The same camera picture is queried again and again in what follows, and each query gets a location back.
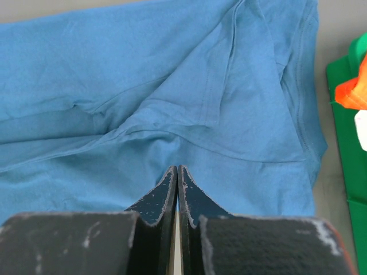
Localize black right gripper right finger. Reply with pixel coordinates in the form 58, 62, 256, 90
177, 165, 233, 274

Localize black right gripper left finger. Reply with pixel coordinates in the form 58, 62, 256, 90
126, 166, 177, 274

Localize blue t shirt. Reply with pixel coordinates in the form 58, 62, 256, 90
1, 1, 326, 221

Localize green plastic basket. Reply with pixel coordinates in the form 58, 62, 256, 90
326, 34, 366, 274

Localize white t shirt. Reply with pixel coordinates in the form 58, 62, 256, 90
354, 110, 367, 151

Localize orange t shirt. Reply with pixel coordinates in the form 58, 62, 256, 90
335, 56, 366, 110

